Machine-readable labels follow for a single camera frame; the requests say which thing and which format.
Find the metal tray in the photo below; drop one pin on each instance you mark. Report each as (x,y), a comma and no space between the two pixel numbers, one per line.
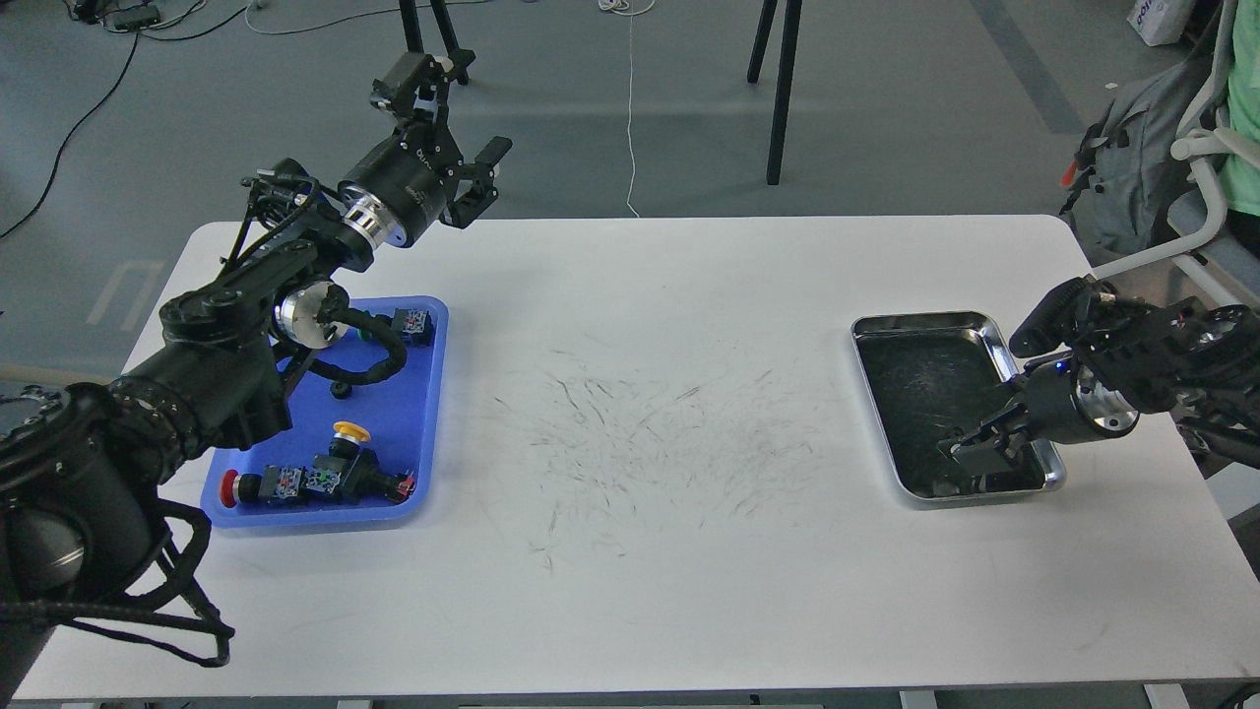
(934,375)

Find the white chair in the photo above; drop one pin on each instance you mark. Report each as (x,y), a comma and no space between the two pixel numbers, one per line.
(1205,249)

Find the black right table leg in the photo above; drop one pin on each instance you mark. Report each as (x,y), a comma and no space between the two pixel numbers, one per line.
(792,16)

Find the black left table leg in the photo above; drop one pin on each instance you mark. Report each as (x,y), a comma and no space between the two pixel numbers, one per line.
(438,30)

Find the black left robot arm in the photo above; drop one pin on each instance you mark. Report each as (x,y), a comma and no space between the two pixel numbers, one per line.
(88,543)

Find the yellow push button switch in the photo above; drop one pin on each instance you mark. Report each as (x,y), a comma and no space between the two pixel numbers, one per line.
(350,471)

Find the blue plastic tray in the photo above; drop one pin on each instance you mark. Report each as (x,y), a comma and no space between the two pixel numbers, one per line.
(400,413)

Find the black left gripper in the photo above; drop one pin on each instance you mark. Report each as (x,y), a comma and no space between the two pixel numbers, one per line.
(410,181)

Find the grey backpack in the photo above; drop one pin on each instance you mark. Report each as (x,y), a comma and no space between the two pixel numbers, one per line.
(1123,179)

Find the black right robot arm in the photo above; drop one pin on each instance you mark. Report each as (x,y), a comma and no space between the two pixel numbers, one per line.
(1097,361)

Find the black table leg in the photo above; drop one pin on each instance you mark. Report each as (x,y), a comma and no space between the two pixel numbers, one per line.
(792,16)
(438,30)

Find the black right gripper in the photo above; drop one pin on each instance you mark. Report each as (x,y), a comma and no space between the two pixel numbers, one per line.
(1063,403)

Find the white cardboard box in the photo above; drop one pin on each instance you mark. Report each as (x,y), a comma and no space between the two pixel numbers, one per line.
(1160,22)

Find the red push button switch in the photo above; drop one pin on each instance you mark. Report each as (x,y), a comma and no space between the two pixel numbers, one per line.
(276,487)

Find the green push button switch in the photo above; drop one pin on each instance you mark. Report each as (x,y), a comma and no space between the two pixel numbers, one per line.
(414,326)

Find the person in green shirt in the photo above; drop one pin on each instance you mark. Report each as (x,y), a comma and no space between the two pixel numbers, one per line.
(1240,179)

